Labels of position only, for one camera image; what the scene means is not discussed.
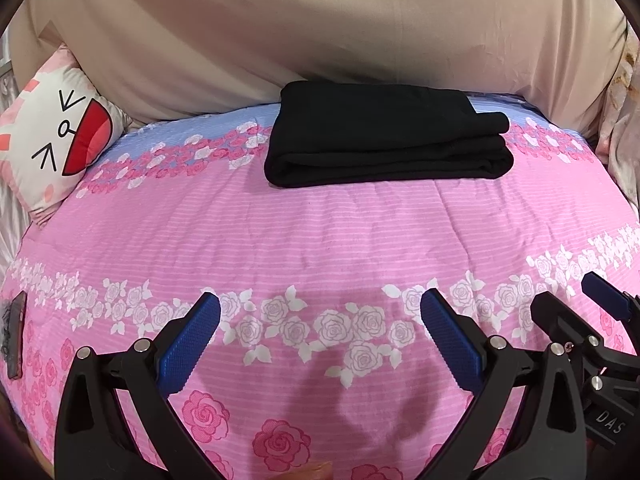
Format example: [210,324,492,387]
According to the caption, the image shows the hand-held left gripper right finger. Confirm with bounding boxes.
[419,288,596,480]

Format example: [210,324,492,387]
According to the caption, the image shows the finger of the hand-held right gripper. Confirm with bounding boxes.
[581,270,640,346]
[530,289,613,376]

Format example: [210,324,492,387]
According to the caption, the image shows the pink floral blanket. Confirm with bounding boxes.
[0,92,640,480]

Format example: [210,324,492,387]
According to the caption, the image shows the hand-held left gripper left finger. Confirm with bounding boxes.
[54,291,223,480]

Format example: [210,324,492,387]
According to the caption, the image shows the dark phone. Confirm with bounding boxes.
[0,291,29,380]

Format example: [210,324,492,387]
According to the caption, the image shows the black pants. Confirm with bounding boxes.
[263,80,515,189]

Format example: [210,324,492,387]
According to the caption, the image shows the beige sheet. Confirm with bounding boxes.
[10,0,632,137]

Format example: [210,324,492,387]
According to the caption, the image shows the white cat face pillow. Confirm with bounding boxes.
[0,44,134,229]

